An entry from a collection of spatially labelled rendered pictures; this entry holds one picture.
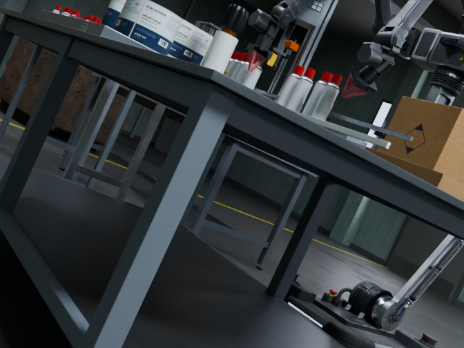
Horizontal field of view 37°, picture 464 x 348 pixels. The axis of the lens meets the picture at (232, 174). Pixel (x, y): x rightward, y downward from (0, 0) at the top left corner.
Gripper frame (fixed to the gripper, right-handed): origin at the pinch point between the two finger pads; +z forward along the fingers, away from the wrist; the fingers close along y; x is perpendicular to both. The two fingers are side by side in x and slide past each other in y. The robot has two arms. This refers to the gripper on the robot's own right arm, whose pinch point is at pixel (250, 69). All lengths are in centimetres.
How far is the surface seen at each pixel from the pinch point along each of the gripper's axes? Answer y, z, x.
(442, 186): 118, 16, -6
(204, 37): -7.9, -2.4, -20.6
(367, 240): -557, 68, 673
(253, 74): -5.2, 0.7, 5.5
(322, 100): 46.8, 2.9, 3.0
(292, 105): 30.7, 7.9, 4.0
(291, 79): 23.7, -1.2, 3.4
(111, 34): 30, 16, -69
